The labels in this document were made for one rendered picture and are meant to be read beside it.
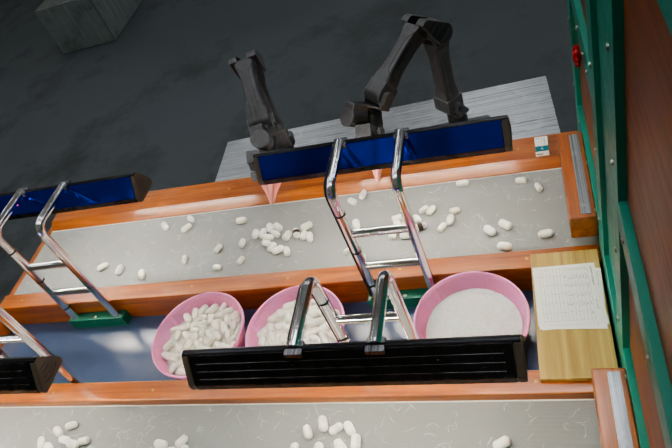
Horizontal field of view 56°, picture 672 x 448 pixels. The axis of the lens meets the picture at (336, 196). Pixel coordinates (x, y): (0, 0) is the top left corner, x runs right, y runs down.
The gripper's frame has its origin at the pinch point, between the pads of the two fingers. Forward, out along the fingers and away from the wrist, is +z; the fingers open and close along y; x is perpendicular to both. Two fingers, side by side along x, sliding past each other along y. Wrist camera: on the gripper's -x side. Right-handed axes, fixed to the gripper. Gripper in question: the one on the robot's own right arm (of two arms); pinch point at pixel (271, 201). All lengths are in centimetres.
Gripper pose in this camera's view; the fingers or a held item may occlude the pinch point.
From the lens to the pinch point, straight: 191.4
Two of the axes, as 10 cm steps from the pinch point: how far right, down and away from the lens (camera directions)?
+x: 3.3, 0.8, 9.4
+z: 0.9, 9.9, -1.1
